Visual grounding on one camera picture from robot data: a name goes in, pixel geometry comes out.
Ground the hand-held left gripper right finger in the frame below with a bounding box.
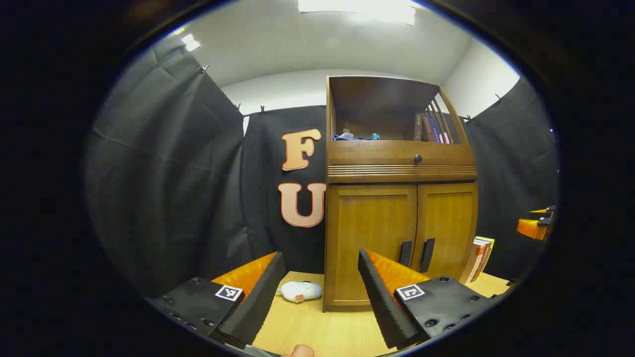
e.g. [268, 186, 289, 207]
[357, 248, 502, 350]

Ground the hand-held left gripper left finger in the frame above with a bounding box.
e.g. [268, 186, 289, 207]
[144, 251, 287, 350]

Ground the wooden cabinet door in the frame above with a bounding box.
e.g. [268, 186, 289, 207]
[325, 184, 418, 307]
[411, 182, 478, 279]

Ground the wooden double-door shoe cabinet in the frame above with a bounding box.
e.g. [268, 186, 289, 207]
[323, 75, 479, 313]

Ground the wooden cabinet drawer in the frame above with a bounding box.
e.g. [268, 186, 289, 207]
[327, 141, 477, 167]

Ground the white plush toy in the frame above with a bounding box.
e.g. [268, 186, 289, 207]
[279, 281, 322, 303]

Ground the brown standing book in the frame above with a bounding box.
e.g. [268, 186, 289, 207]
[474, 238, 491, 281]

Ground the beige book orange label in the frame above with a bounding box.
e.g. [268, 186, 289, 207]
[459, 238, 487, 284]

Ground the blue shelf book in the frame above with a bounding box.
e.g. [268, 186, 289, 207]
[429, 115, 451, 144]

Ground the black backdrop cloth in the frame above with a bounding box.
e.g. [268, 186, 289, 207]
[84, 32, 559, 298]

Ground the blue white cloth bundle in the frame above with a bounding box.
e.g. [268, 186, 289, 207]
[332, 129, 381, 142]

